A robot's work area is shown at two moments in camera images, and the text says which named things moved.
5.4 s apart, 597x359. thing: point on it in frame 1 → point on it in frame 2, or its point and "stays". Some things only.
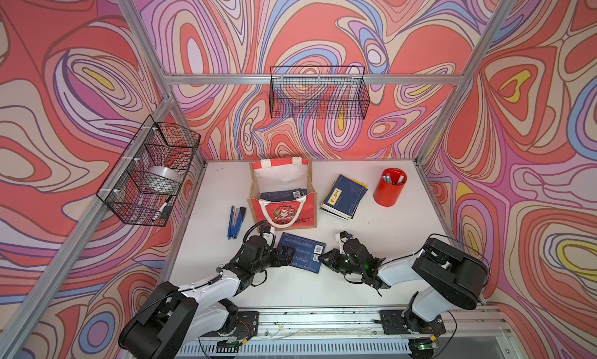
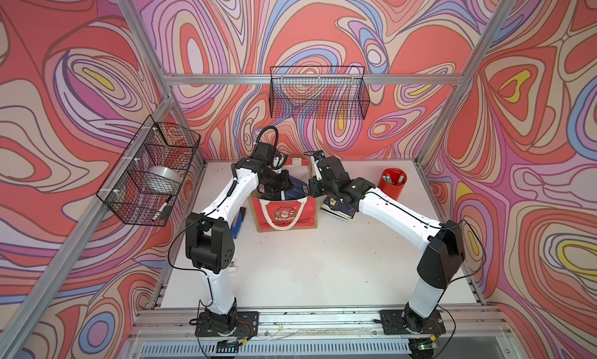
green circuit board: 225,346 stays
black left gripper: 285,261 → 284,184
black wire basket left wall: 142,186 stays
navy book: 307,252 → 298,190
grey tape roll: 162,179 stays
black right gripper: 332,255 → 314,192
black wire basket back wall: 319,92 stays
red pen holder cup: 389,194 stays
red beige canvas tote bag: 282,193 stays
